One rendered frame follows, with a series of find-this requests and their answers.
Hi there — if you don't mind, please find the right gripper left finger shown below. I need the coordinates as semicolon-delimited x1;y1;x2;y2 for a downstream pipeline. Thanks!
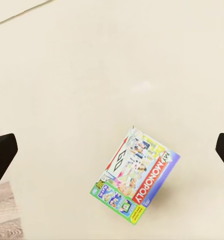
0;133;18;180

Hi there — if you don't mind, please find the board game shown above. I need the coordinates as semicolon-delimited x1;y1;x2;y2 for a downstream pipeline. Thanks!
90;126;181;225

